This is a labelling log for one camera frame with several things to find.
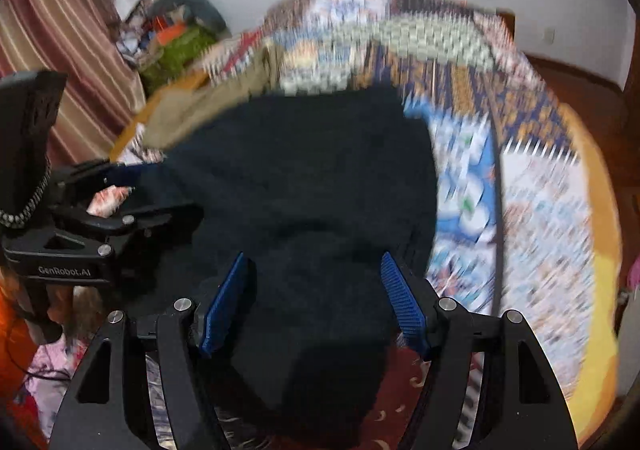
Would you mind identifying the braided cable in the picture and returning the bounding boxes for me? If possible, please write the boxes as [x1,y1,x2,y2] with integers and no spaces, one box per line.
[2,155,52,231]

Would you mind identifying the black pants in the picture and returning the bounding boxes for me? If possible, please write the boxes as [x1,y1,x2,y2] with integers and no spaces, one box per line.
[120,87,441,448]

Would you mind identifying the green patterned bag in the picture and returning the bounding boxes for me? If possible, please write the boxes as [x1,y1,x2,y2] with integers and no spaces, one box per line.
[139,26,213,92]

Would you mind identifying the yellow bed sheet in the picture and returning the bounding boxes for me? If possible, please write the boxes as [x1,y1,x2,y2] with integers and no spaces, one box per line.
[570,102,625,436]

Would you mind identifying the wooden bed frame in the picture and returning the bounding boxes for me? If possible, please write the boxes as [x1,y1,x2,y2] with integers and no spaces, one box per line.
[494,7,517,48]

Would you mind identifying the patchwork patterned blanket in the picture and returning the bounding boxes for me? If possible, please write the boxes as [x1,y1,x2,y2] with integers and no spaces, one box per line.
[90,0,601,411]

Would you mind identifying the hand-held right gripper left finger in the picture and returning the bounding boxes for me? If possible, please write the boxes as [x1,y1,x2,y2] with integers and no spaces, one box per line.
[49,251,252,450]

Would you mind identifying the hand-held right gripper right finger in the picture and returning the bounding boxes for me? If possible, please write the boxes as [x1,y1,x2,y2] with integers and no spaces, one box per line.
[380,251,580,450]

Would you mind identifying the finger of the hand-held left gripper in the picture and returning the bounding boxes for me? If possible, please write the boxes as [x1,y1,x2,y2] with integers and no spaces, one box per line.
[49,157,168,198]
[50,202,203,243]

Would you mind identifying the striped pink curtain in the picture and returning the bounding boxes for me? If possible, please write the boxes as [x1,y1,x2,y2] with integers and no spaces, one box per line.
[0,0,147,166]

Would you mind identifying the olive khaki pants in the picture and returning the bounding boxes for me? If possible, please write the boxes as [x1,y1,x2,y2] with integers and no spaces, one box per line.
[142,44,282,150]

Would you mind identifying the grey plush cushion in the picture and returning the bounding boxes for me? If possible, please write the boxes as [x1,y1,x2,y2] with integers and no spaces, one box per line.
[150,0,227,33]

